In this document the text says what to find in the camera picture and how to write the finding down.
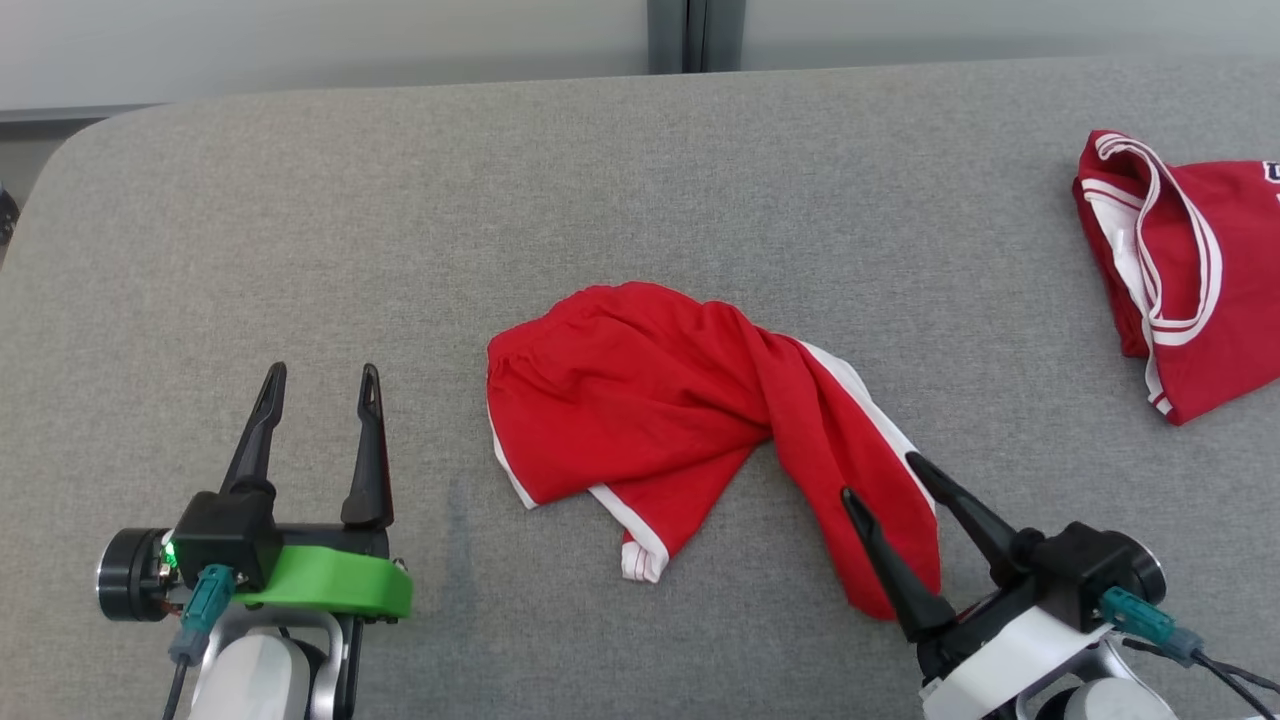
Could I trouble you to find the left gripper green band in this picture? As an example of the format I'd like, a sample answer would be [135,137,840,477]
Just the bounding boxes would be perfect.
[97,362,413,623]

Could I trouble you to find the right cable with teal plug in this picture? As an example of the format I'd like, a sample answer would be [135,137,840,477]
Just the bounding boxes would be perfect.
[1098,587,1280,693]

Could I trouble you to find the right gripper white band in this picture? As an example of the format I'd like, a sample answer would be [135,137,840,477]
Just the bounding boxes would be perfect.
[841,452,1168,720]

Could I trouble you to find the grey metal upright post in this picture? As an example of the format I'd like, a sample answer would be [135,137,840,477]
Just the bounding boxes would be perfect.
[648,0,746,74]

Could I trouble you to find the left cable with teal plug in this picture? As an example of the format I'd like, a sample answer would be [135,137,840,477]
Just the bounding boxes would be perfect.
[160,565,237,720]

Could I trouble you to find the cable with teal plug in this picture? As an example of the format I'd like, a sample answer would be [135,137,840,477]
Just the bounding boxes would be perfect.
[1098,587,1280,693]
[160,565,237,720]

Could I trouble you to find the red shorts with white trim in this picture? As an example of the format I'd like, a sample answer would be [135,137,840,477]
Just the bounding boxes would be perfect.
[486,282,943,621]

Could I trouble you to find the red jersey with white sleeves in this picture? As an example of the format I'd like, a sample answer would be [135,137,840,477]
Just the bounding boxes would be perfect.
[1073,130,1280,426]

